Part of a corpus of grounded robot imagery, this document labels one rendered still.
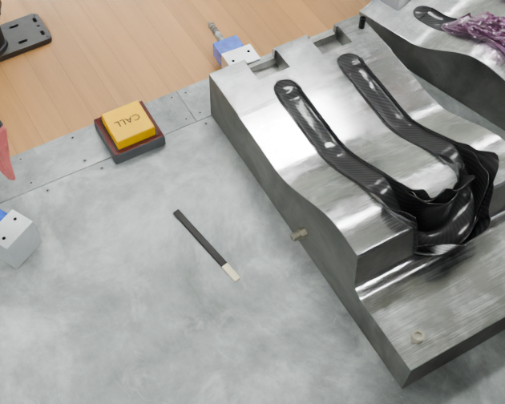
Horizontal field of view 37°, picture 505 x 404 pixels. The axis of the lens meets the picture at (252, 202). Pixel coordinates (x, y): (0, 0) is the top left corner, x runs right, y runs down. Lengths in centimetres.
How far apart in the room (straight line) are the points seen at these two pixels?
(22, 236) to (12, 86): 32
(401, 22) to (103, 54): 48
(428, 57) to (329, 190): 35
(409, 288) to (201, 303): 27
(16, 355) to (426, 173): 56
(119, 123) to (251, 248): 27
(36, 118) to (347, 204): 52
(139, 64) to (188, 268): 39
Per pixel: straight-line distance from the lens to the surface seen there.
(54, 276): 104
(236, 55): 118
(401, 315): 94
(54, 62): 129
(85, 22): 134
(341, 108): 108
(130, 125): 112
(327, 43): 120
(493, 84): 118
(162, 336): 98
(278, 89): 109
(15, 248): 103
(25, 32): 133
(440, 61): 122
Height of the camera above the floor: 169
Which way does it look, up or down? 56 degrees down
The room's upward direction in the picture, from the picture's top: 1 degrees clockwise
